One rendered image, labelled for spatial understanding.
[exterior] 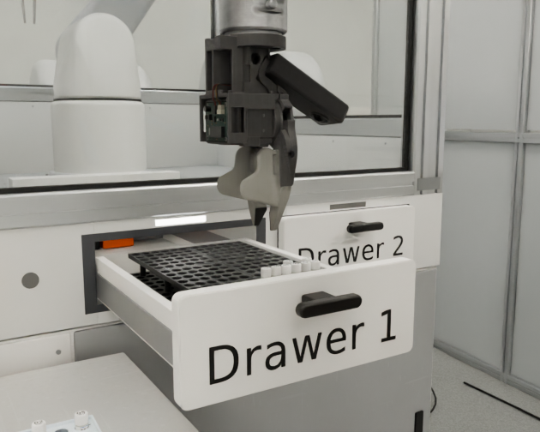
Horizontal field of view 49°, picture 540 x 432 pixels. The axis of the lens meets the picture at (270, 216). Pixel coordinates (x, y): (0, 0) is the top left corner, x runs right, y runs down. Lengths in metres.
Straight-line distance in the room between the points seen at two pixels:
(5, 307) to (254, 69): 0.45
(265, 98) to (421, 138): 0.57
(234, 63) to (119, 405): 0.41
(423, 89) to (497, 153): 1.53
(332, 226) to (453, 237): 1.89
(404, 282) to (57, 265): 0.46
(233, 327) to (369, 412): 0.68
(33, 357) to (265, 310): 0.40
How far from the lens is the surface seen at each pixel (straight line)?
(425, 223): 1.19
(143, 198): 0.87
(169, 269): 0.76
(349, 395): 1.17
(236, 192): 0.70
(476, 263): 2.80
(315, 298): 0.59
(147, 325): 0.69
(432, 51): 1.18
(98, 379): 0.81
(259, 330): 0.59
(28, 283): 0.85
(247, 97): 0.63
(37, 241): 0.84
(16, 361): 0.88
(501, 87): 2.67
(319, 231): 1.01
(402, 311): 0.70
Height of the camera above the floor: 1.08
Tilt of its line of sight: 9 degrees down
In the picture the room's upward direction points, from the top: straight up
